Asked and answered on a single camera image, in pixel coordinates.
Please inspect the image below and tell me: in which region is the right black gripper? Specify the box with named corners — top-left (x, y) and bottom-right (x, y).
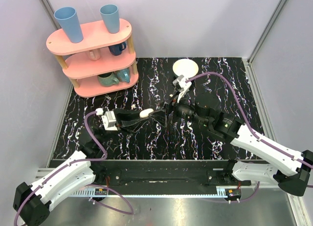
top-left (149, 89), bottom-right (210, 127)

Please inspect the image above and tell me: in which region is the white earbud charging case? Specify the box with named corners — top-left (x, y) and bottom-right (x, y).
top-left (139, 108), bottom-right (154, 118)

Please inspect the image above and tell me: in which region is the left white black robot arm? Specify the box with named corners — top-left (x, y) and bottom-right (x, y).
top-left (13, 108), bottom-right (154, 226)

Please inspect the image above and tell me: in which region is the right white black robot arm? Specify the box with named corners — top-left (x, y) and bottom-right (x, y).
top-left (149, 94), bottom-right (313, 197)

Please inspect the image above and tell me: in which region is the black marble pattern mat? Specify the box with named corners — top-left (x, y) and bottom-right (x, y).
top-left (52, 57), bottom-right (263, 160)

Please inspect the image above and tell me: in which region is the green glazed mug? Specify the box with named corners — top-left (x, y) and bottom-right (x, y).
top-left (97, 72), bottom-right (119, 87)

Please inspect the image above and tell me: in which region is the light blue butterfly mug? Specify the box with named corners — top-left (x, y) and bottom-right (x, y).
top-left (115, 68), bottom-right (131, 83)

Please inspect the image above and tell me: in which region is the cream white bowl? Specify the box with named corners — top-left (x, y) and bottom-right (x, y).
top-left (172, 59), bottom-right (199, 78)

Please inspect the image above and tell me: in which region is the pink three-tier shelf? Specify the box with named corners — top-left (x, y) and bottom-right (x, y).
top-left (46, 19), bottom-right (139, 98)

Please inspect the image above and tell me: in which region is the dark blue mug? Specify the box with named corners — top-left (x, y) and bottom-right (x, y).
top-left (109, 42), bottom-right (127, 56)

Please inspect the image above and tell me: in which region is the pink mug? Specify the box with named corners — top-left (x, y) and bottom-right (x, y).
top-left (88, 49), bottom-right (101, 61)

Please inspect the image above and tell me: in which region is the right light blue tumbler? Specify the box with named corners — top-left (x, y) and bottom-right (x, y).
top-left (100, 4), bottom-right (120, 34)

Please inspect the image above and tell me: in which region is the light blue tumbler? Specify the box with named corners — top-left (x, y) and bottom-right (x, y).
top-left (100, 4), bottom-right (120, 34)
top-left (54, 7), bottom-right (84, 43)

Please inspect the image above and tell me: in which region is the left light blue tumbler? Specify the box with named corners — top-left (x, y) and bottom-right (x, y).
top-left (54, 7), bottom-right (84, 43)

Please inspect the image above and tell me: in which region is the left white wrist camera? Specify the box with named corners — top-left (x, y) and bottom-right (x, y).
top-left (101, 111), bottom-right (118, 131)

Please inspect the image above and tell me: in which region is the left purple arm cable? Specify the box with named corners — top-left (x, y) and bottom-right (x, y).
top-left (12, 109), bottom-right (108, 226)

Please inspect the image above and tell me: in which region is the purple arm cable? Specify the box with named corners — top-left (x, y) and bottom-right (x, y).
top-left (12, 109), bottom-right (108, 226)
top-left (184, 71), bottom-right (313, 170)

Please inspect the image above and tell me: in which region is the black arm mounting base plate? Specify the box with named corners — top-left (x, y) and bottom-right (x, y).
top-left (91, 160), bottom-right (251, 186)

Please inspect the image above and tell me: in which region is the slotted white cable duct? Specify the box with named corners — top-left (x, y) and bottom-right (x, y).
top-left (70, 187), bottom-right (227, 198)

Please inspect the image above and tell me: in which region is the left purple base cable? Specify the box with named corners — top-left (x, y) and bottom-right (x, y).
top-left (83, 184), bottom-right (135, 214)

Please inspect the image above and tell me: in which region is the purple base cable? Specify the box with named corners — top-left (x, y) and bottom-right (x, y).
top-left (202, 181), bottom-right (260, 203)
top-left (83, 184), bottom-right (135, 214)

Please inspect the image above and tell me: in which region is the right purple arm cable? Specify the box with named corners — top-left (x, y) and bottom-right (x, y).
top-left (184, 71), bottom-right (313, 170)

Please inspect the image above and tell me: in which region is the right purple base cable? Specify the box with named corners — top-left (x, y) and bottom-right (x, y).
top-left (202, 181), bottom-right (260, 203)

